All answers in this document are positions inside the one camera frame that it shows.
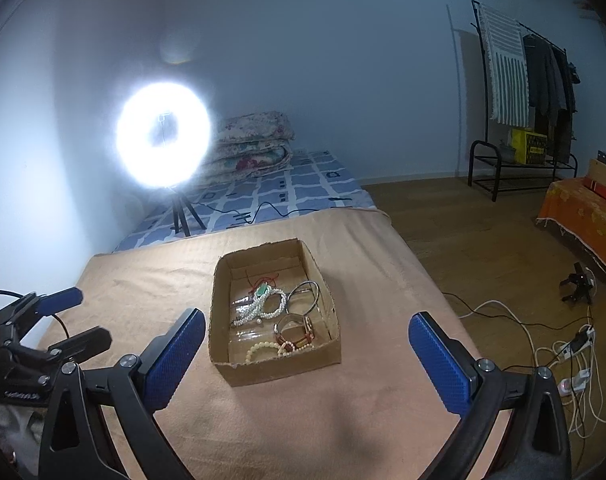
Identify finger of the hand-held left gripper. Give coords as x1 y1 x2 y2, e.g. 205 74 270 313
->
0 286 84 331
5 326 114 362

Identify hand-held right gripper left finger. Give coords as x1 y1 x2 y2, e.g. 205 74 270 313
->
37 307 207 480

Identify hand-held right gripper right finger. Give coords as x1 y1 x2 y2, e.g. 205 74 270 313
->
408 311 574 480

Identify pale yellow bead bracelet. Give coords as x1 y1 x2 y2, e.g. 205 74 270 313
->
244 341 284 365

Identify white pearl necklace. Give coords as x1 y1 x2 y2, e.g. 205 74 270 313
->
231 287 289 328

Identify cardboard box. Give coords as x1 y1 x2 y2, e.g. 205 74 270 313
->
209 238 343 387

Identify green pendant with red cord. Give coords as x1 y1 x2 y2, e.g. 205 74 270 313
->
244 271 283 297

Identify dark thin bangle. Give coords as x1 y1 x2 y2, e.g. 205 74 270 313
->
286 281 320 317

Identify white power strip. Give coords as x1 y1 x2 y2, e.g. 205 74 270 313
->
558 370 590 397
553 325 596 361

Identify small black tripod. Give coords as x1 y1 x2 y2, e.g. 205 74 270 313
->
558 261 596 306

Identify orange covered couch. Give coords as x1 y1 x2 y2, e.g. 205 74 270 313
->
536 177 606 286

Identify blue patterned bed sheet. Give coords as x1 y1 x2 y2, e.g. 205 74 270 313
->
112 149 379 253

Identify black metal clothes rack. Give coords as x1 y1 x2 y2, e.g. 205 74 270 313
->
464 0 581 203

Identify yellow box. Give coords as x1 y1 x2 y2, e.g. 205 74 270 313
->
510 128 549 165

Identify folded floral quilt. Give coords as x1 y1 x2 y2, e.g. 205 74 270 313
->
203 110 296 178

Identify dark hanging coat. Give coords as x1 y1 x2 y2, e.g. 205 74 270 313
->
550 47 581 163

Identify striped white towel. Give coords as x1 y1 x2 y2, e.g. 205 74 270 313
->
478 2 530 126

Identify grey hanging jacket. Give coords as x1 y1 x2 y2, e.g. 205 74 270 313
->
522 34 569 123

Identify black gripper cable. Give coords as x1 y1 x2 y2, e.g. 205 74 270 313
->
0 289 66 336

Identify black floor cable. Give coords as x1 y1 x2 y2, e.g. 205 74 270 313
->
443 292 579 333

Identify white power strips with cables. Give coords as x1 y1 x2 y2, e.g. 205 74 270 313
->
456 299 606 436

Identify brown bead bracelet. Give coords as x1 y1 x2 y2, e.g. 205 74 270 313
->
277 339 311 358

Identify white ring light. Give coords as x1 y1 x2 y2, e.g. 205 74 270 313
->
114 80 215 192

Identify thin black lamp cable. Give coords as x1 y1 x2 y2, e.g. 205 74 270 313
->
198 201 379 223

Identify wooden sofa frame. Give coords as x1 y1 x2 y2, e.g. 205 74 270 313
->
586 157 606 206

